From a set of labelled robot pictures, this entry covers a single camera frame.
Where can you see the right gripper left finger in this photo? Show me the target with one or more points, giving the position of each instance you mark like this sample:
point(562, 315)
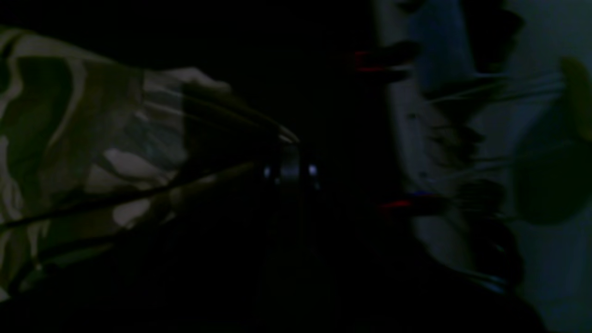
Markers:
point(244, 273)

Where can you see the orange clamp top left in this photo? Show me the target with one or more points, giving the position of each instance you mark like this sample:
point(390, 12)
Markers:
point(379, 66)

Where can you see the camouflage t-shirt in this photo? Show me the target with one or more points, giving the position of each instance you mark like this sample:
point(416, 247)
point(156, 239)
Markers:
point(92, 148)

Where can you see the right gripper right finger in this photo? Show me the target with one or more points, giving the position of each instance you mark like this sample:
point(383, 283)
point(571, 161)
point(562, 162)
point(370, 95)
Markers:
point(370, 262)

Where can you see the black table cloth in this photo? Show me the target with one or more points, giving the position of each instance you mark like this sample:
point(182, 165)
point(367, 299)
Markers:
point(290, 60)

